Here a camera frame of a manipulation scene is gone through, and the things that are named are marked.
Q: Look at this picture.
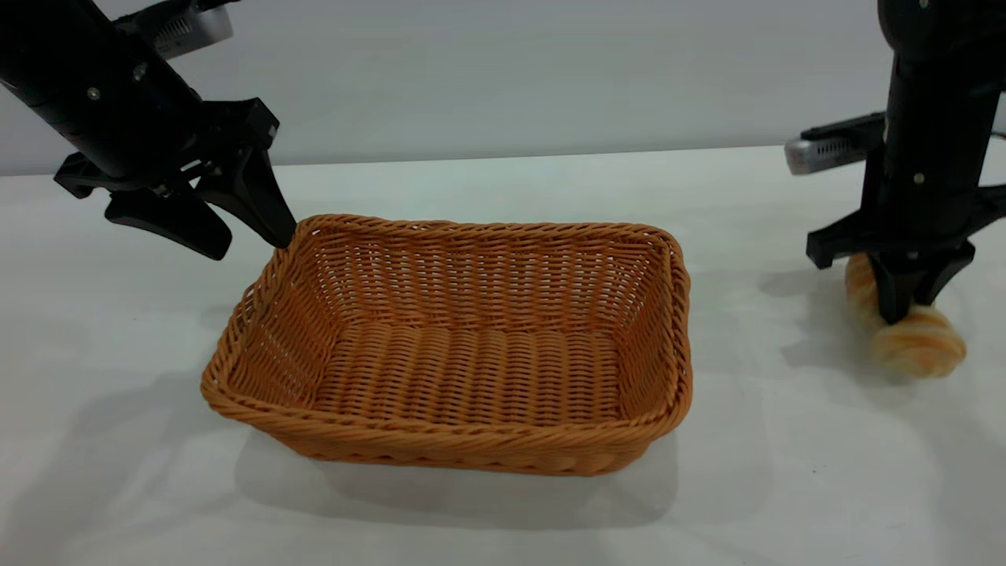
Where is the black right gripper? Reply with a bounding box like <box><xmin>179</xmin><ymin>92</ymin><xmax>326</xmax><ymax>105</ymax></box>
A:
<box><xmin>806</xmin><ymin>58</ymin><xmax>1006</xmax><ymax>325</ymax></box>

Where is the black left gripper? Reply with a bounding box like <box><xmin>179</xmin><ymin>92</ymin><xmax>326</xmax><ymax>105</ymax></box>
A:
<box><xmin>12</xmin><ymin>6</ymin><xmax>299</xmax><ymax>261</ymax></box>

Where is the striped bread roll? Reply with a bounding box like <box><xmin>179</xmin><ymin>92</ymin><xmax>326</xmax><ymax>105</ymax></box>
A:
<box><xmin>844</xmin><ymin>252</ymin><xmax>967</xmax><ymax>379</ymax></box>

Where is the orange woven wicker basket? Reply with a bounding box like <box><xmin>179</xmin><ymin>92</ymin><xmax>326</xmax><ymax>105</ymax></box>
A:
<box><xmin>200</xmin><ymin>214</ymin><xmax>693</xmax><ymax>478</ymax></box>

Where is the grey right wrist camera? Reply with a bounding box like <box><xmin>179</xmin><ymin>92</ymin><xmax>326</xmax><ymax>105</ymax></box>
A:
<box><xmin>784</xmin><ymin>112</ymin><xmax>889</xmax><ymax>176</ymax></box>

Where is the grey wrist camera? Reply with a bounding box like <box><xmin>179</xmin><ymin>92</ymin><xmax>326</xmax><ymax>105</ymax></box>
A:
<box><xmin>784</xmin><ymin>112</ymin><xmax>889</xmax><ymax>176</ymax></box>
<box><xmin>116</xmin><ymin>0</ymin><xmax>235</xmax><ymax>61</ymax></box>

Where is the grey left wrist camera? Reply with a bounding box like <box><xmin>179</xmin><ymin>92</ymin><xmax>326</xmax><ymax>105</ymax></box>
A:
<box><xmin>116</xmin><ymin>0</ymin><xmax>235</xmax><ymax>61</ymax></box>

